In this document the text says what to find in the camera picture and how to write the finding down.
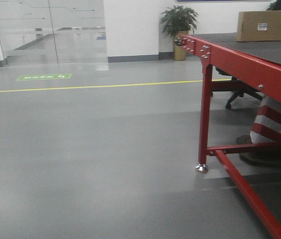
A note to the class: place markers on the brown cardboard package box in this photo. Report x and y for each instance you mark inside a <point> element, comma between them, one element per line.
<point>255,26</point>

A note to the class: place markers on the green floor sign sticker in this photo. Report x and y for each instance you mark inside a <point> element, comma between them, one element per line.
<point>44,77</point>

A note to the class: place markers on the black office chair base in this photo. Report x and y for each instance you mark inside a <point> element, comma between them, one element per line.
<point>237,92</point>

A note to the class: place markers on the red white traffic cone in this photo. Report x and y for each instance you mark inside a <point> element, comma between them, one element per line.
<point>266,129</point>

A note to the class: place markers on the red metal table frame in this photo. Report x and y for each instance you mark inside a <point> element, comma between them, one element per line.
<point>228,64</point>

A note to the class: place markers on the frosted glass door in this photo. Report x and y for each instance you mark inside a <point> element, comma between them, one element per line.
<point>52,31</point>

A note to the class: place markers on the gold plant pot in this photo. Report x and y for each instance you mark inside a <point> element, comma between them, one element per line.
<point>178,53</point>

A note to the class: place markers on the green potted plant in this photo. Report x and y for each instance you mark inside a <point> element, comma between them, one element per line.
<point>178,18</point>

